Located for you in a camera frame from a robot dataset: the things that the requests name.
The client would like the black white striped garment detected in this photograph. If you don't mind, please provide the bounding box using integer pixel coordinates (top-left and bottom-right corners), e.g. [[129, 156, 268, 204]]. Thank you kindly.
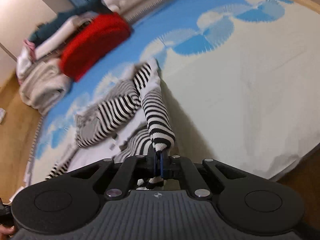
[[46, 59, 175, 180]]

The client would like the person's hand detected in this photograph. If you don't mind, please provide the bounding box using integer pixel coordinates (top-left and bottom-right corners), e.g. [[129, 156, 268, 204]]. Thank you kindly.
[[0, 224, 15, 240]]

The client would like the blue white patterned bed sheet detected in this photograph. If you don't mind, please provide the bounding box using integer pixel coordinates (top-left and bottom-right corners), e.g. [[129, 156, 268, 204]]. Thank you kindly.
[[25, 0, 319, 185]]

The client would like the beige folded blanket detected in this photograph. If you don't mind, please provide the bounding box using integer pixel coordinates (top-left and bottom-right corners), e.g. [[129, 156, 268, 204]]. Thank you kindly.
[[19, 58, 72, 116]]

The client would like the red folded blanket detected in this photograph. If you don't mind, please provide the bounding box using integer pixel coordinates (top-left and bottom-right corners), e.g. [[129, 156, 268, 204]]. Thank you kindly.
[[60, 12, 131, 82]]

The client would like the white folded garment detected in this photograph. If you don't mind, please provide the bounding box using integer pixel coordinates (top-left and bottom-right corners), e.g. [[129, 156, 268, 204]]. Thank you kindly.
[[16, 12, 95, 83]]

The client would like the dark teal folded garment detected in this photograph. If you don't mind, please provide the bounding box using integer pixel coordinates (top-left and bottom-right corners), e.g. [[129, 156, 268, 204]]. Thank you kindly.
[[28, 0, 111, 47]]

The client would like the pink folded garment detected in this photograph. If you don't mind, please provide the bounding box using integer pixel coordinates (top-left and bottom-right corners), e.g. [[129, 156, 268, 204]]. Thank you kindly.
[[23, 39, 35, 57]]

